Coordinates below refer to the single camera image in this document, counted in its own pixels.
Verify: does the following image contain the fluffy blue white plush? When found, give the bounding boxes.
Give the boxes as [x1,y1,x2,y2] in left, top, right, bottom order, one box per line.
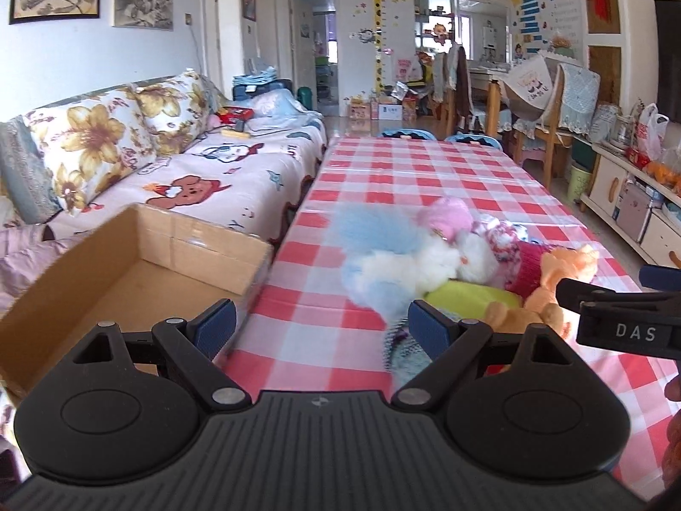
[329,203,499,324]

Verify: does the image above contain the pink soft plush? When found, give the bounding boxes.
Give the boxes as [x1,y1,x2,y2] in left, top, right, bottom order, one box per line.
[417,197,473,244]

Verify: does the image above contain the wooden dining chair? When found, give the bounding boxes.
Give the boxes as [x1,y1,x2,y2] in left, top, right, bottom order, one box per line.
[511,59,572,192]

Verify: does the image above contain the giraffe height wall sticker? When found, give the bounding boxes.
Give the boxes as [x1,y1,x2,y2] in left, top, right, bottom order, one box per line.
[372,0,384,95]

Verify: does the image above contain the sofa with cartoon cover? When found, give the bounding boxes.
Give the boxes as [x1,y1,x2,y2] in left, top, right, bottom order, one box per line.
[1,74,328,244]

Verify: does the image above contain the pink down jacket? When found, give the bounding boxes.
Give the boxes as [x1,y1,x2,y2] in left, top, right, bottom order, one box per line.
[0,224,90,316]

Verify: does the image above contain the colourful knitted cloth item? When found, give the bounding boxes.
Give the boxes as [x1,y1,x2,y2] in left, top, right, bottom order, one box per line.
[473,215,551,300]

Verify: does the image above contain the large yellow floral pillow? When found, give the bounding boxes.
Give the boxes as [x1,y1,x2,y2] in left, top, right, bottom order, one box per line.
[23,86,157,216]

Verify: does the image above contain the green white soft pad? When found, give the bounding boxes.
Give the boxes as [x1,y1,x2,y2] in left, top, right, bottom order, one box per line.
[425,280,522,319]

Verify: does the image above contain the brown cardboard box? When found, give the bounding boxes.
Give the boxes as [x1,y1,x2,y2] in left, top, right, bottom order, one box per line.
[1,204,272,404]

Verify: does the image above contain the red white checkered tablecloth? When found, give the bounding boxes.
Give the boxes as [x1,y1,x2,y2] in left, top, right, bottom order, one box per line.
[215,136,681,501]

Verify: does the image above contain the white tv cabinet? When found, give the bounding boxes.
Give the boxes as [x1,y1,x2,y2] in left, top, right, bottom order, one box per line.
[579,144,681,269]

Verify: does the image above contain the person's right hand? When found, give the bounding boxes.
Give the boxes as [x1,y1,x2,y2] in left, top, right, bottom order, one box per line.
[661,376,681,488]

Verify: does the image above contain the orange teddy bear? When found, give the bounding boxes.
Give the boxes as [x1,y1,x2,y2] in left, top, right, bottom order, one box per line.
[484,244,599,339]

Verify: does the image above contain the grey blue cushion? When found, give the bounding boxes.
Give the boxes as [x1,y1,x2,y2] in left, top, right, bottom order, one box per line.
[1,115,61,224]

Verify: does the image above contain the grey fuzzy plush ball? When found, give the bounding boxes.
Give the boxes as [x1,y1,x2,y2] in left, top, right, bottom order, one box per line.
[383,316,432,390]

